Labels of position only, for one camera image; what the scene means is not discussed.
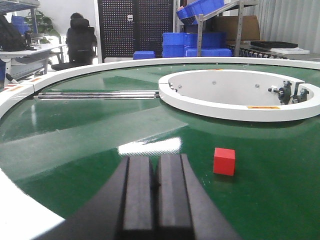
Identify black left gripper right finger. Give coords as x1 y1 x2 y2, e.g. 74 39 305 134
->
156 153 241 240

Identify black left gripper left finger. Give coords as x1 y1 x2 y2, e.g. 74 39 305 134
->
38 156 155 240

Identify red cube block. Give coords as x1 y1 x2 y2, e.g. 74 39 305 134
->
213 147 236 176

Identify steel conveyor rollers left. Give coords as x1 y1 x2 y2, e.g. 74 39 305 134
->
38 90 160 100

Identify blue crate on floor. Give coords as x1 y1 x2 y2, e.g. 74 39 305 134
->
132 50 156 60

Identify stacked blue crates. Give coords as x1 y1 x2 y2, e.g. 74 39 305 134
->
162 31 233 58

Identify black office chair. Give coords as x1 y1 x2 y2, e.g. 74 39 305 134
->
51 12 98 71

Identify white desk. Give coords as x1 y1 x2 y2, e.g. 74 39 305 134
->
0 43 66 81

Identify black perforated panel cabinet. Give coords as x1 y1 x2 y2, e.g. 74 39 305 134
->
97 0 174 63

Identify black tray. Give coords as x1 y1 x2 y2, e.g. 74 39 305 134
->
250 41 298 49

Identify cardboard box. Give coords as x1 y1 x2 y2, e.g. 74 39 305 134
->
212 15 261 41

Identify potted green plant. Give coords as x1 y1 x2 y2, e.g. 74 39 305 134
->
34 10 61 44

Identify metal rack with bins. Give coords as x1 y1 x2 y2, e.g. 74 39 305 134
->
176 0 258 57

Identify black backpack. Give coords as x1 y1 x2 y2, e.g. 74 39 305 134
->
0 14 27 52

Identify white inner ring guard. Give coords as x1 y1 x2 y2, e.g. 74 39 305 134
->
158 69 320 122

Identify white ring guard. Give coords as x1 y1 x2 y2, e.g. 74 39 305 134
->
158 69 320 122
0 57 320 115

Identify white outer ring guard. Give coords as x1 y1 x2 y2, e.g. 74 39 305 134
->
0 57 320 115

